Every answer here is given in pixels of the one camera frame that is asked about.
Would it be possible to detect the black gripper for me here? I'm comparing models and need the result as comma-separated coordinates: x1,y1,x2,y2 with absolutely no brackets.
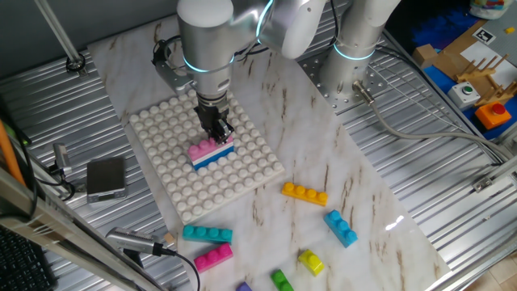
193,95,235,146

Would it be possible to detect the pink four-stud block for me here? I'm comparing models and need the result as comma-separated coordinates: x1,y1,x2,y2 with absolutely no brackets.
187,136,235,162

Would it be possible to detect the white four-stud block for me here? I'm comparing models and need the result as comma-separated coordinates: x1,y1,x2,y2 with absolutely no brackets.
190,144,236,167

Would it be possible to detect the blue four-stud block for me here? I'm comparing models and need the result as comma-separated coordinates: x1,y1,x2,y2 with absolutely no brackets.
193,150,237,171

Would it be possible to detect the white studded baseplate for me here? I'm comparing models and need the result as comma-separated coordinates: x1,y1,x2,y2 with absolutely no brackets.
128,86,286,224

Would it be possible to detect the white marble board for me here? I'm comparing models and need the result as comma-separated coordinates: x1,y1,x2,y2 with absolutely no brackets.
86,15,452,291

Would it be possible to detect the orange four-stud block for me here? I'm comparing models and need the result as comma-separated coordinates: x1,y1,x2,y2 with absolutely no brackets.
280,181,329,208

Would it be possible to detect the teal four-stud block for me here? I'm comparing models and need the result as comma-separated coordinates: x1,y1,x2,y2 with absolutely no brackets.
182,224,234,244

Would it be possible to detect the silver digital scale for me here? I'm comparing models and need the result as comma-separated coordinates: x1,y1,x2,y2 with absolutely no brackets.
86,156,128,205

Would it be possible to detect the magenta three-stud block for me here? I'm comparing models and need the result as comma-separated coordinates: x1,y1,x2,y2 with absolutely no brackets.
193,242,234,273

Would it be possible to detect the light blue three-stud block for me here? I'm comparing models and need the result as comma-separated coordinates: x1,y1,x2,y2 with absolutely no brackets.
322,209,359,249

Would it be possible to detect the yellow two-stud block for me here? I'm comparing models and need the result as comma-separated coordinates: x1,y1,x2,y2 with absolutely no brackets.
297,248,326,277

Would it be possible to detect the green two-stud block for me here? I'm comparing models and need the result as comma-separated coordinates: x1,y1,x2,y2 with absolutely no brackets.
270,268,295,291

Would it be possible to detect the silver tripod pole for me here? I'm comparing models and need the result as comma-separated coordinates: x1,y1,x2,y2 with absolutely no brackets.
34,0,88,78

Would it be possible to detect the orange pole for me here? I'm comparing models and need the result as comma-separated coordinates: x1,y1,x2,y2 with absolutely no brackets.
0,119,26,187

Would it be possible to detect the small cardboard box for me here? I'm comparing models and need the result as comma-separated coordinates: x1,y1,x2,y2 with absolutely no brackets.
411,43,439,69

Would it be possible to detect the brown cardboard sheet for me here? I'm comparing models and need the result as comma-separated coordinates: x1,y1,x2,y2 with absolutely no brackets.
434,19,517,82

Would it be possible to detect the black keyboard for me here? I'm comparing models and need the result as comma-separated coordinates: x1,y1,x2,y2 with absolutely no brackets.
0,226,57,291

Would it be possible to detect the grey green-button box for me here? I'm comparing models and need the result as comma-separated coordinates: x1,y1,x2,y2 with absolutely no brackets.
447,82,481,110

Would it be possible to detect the wooden peg rack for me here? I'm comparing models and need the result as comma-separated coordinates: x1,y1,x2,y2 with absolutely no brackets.
456,54,517,107

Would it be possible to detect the white paper sheet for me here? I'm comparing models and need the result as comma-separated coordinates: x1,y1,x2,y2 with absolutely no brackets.
460,40,517,88

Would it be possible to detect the orange emergency stop button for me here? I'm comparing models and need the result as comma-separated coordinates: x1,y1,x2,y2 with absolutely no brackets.
474,102,513,131

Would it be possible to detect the black white marker tag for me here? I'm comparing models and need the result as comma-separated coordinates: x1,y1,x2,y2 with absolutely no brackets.
471,27,497,45

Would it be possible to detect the bag of toys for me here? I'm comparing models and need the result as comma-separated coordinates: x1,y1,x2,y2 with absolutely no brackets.
468,0,511,20

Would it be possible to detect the grey wrist mount bracket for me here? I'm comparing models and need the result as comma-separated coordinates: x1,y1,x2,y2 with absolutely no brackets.
152,38,197,95

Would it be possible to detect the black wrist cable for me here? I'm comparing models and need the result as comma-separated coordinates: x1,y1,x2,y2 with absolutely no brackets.
233,42,270,61

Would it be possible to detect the silver camera with cable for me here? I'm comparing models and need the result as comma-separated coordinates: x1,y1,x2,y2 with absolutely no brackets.
105,226,166,256

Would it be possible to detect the small silver clamped camera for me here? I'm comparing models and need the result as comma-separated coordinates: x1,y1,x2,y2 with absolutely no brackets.
52,143,74,177

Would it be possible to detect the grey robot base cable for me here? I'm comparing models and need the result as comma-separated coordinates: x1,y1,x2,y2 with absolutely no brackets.
351,80,514,162

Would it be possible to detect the aluminium frame bar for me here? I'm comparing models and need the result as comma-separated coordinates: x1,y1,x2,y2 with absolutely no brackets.
0,167,162,291

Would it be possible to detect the small metal bracket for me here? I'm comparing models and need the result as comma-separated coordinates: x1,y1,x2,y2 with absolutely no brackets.
472,175,496,193

